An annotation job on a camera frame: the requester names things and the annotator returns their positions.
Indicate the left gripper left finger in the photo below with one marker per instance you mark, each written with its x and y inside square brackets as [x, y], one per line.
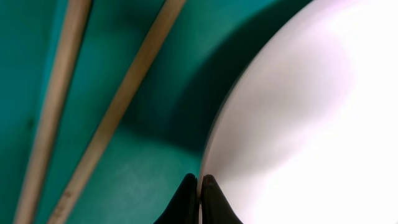
[183, 207]

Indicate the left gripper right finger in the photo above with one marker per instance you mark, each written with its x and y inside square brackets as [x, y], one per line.
[214, 205]

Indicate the large white round plate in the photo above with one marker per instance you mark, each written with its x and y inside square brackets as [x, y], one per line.
[308, 134]

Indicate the wooden chopstick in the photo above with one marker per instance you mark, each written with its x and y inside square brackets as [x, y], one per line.
[144, 58]
[66, 54]

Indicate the teal plastic serving tray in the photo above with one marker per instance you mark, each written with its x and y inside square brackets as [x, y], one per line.
[162, 135]

